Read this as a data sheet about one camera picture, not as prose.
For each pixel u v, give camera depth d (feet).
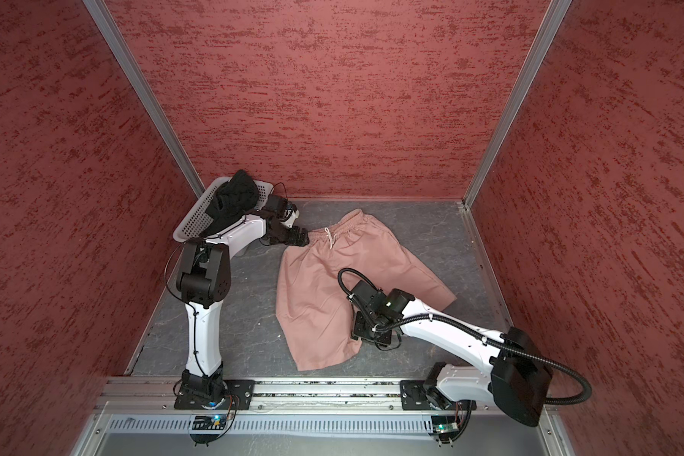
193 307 1.91
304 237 3.11
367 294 2.03
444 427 2.31
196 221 3.47
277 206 2.80
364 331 2.24
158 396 2.49
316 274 3.12
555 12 2.32
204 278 1.86
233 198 3.53
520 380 1.32
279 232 2.87
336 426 2.54
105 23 2.38
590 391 1.30
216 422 2.30
